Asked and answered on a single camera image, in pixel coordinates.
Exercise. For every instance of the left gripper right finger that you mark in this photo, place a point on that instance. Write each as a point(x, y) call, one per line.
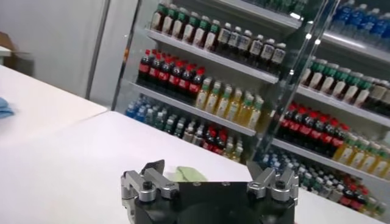
point(274, 185)

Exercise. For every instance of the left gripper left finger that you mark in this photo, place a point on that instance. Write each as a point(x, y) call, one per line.
point(152, 185)

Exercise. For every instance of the light green t-shirt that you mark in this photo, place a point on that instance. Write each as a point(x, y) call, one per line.
point(189, 175)

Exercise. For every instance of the blue water bottle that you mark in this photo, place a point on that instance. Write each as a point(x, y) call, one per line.
point(276, 164)
point(357, 19)
point(344, 15)
point(141, 114)
point(266, 159)
point(369, 23)
point(131, 110)
point(381, 29)

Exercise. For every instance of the white cap dark drink bottle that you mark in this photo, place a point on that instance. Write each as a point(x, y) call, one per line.
point(307, 178)
point(328, 187)
point(337, 191)
point(317, 182)
point(169, 125)
point(189, 134)
point(198, 137)
point(179, 129)

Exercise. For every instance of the white cooler shelf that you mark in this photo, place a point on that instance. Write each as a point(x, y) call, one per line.
point(359, 47)
point(268, 15)
point(323, 162)
point(213, 58)
point(189, 109)
point(344, 106)

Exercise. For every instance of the green cap tea bottle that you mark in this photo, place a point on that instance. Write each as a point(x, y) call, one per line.
point(178, 24)
point(363, 95)
point(168, 21)
point(157, 19)
point(328, 82)
point(306, 76)
point(189, 29)
point(211, 37)
point(339, 86)
point(200, 33)
point(316, 77)
point(351, 91)

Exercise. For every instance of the white cap dark label bottle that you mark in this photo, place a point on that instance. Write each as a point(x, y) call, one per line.
point(234, 40)
point(278, 56)
point(224, 37)
point(267, 52)
point(244, 43)
point(256, 48)

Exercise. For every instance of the white cap beige label bottle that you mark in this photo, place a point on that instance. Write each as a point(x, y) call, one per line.
point(385, 102)
point(376, 97)

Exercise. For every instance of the white beverage display cooler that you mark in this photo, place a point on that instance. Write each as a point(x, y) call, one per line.
point(140, 18)
point(304, 45)

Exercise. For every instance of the glass cooler door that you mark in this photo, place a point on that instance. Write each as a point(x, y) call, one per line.
point(112, 45)

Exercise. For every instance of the crumpled light blue shirt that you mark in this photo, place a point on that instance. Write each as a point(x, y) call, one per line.
point(4, 109)

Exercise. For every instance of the brown cardboard box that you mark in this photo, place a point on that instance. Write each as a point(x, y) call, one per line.
point(5, 39)

